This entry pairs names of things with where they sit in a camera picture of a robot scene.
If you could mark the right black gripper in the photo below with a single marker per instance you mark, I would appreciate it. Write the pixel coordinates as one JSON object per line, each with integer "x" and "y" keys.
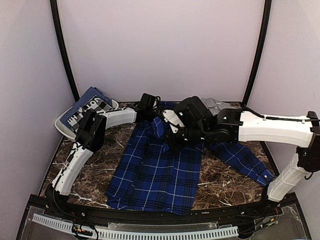
{"x": 175, "y": 146}

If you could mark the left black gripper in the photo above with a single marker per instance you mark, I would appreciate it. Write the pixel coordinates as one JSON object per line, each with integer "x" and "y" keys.
{"x": 161, "y": 114}

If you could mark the blue plaid long sleeve shirt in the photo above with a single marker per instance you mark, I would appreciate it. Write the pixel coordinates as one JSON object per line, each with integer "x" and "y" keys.
{"x": 150, "y": 177}

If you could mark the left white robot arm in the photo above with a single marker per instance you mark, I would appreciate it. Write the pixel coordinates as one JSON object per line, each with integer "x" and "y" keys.
{"x": 89, "y": 138}

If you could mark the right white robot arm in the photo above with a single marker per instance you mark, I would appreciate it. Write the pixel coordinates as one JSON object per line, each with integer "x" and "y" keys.
{"x": 236, "y": 125}

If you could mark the folded grey polo shirt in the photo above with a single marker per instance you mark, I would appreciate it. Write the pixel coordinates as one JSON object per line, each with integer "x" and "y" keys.
{"x": 216, "y": 106}

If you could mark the black white checked shirt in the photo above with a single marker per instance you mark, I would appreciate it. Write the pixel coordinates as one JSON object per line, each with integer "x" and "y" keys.
{"x": 73, "y": 117}

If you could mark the small blue checked shirt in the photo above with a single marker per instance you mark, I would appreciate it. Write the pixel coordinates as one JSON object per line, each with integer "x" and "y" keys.
{"x": 90, "y": 94}

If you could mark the grey plastic laundry basket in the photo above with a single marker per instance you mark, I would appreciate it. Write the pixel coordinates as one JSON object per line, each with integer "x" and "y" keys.
{"x": 63, "y": 129}

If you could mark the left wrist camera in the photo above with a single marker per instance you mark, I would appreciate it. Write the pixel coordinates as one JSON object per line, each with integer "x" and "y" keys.
{"x": 148, "y": 102}

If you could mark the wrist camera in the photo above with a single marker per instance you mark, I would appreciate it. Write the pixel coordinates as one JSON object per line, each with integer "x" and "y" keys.
{"x": 148, "y": 102}
{"x": 188, "y": 113}

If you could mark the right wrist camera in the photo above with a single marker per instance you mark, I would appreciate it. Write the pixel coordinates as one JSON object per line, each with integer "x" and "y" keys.
{"x": 188, "y": 113}

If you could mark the white slotted cable duct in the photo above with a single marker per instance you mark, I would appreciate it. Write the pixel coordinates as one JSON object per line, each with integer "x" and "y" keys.
{"x": 124, "y": 231}

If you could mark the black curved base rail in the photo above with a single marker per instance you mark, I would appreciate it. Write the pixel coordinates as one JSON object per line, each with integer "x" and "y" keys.
{"x": 242, "y": 216}

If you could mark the left black frame post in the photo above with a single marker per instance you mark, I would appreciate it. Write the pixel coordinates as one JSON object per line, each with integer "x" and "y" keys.
{"x": 62, "y": 49}

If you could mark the black frame post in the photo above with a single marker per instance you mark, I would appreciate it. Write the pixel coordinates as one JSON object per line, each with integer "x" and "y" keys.
{"x": 259, "y": 51}
{"x": 62, "y": 49}

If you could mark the right black frame post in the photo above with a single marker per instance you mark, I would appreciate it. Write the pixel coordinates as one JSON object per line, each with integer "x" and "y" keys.
{"x": 259, "y": 51}

